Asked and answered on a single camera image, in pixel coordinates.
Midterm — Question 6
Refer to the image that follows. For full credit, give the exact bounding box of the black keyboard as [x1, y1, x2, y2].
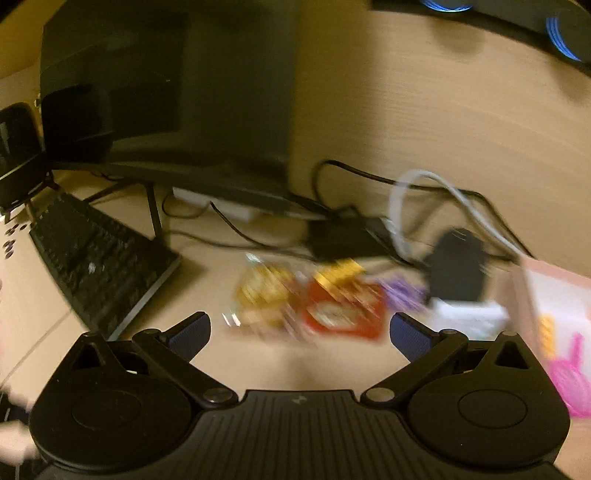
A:
[28, 191, 182, 341]

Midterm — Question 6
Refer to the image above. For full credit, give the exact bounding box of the black computer monitor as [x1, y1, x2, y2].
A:
[41, 0, 298, 195]

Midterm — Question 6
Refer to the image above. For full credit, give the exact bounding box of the grey looped cable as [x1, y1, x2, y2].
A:
[389, 170, 533, 265]

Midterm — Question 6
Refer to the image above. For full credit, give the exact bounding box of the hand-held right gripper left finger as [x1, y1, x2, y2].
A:
[69, 311, 237, 407]

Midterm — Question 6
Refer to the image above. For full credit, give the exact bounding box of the red snack packet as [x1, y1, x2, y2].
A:
[299, 259, 387, 343]

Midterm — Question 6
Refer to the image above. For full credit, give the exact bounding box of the black cable bundle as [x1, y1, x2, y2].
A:
[161, 159, 513, 273]

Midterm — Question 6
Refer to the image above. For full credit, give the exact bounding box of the gold snack packet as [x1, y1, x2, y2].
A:
[222, 253, 298, 330]

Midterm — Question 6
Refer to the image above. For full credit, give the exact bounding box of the black power adapter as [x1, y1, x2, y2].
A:
[305, 218, 394, 262]

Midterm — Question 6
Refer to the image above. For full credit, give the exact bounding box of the purple crystal snowflake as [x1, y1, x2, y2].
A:
[378, 273, 431, 315]

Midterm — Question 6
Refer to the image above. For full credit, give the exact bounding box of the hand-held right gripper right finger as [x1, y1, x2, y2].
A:
[361, 313, 536, 407]

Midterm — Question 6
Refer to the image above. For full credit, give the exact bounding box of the pink storage box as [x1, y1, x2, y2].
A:
[507, 257, 591, 422]

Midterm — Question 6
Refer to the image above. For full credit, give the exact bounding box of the black device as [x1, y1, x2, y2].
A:
[426, 227, 491, 302]

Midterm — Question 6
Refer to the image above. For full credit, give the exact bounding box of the black socket bar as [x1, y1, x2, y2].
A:
[372, 0, 591, 63]

